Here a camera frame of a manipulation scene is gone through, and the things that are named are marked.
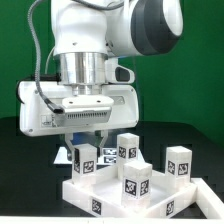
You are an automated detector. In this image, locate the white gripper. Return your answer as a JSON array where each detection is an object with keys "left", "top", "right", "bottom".
[{"left": 18, "top": 81, "right": 138, "bottom": 160}]

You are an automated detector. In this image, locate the white square table top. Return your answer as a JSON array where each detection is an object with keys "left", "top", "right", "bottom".
[{"left": 62, "top": 161, "right": 197, "bottom": 218}]

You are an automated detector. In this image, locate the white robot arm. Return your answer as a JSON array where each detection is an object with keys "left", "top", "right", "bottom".
[{"left": 17, "top": 0, "right": 183, "bottom": 141}]

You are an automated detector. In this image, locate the white marker sheet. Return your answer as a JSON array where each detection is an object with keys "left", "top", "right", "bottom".
[{"left": 54, "top": 147, "right": 116, "bottom": 165}]

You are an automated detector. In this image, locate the white obstacle bar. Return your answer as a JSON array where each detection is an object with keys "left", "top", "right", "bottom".
[{"left": 191, "top": 178, "right": 224, "bottom": 220}]

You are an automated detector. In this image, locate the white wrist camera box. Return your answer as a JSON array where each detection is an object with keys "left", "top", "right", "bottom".
[{"left": 105, "top": 58, "right": 135, "bottom": 84}]

